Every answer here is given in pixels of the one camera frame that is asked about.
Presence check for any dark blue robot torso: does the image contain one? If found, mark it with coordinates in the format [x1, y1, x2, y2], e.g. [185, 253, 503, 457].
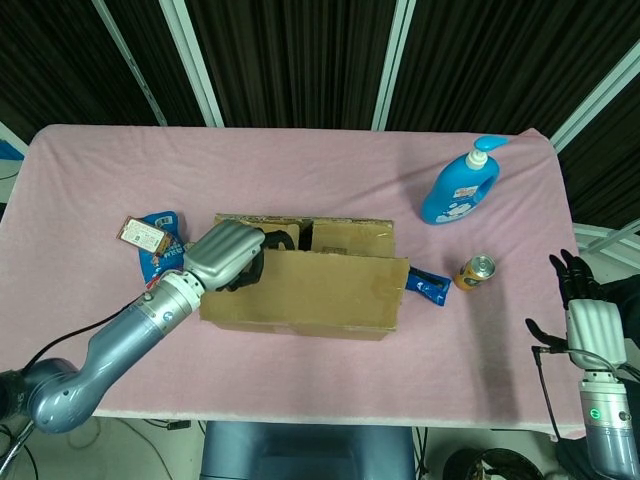
[199, 420, 417, 480]

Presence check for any black pleated curtain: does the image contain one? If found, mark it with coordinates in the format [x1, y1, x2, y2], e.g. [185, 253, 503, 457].
[0, 0, 640, 226]

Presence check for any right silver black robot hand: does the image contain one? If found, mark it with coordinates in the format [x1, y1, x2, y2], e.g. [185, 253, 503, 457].
[524, 248, 629, 370]

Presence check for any white metal rail rack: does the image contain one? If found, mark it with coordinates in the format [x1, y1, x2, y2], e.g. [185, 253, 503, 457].
[572, 218, 640, 262]

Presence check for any pink tablecloth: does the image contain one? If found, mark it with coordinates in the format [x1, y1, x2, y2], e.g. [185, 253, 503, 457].
[0, 123, 609, 441]

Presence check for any slanted white frame post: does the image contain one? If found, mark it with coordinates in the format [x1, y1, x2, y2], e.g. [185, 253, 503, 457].
[549, 47, 640, 154]

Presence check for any yellow mango juice can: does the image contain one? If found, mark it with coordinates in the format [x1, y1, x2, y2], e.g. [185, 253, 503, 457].
[453, 253, 497, 293]

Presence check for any light blue snack bag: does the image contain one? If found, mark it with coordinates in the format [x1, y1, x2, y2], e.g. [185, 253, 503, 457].
[137, 209, 197, 290]

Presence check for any dark blue snack packet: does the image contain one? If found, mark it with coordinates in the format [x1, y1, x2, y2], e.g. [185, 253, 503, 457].
[405, 266, 453, 307]

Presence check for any thin white frame post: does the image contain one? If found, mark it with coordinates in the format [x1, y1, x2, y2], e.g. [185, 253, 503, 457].
[92, 0, 168, 126]

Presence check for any black waste basket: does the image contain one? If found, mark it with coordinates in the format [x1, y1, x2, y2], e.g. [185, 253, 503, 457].
[443, 447, 546, 480]

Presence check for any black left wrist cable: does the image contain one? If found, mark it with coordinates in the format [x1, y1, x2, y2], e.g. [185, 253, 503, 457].
[22, 297, 154, 374]

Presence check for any brown cardboard shipping box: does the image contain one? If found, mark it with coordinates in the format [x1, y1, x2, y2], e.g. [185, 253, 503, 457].
[198, 213, 412, 342]

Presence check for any blue pump detergent bottle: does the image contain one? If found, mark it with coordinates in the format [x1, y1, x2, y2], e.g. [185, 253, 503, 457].
[419, 134, 511, 226]

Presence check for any wide white frame post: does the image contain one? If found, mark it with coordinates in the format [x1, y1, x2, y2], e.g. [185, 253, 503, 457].
[159, 0, 225, 129]

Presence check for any small brown white carton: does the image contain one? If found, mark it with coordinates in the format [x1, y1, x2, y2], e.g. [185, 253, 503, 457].
[117, 215, 174, 251]

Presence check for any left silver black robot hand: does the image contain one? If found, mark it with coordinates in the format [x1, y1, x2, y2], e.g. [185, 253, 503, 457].
[183, 221, 301, 295]

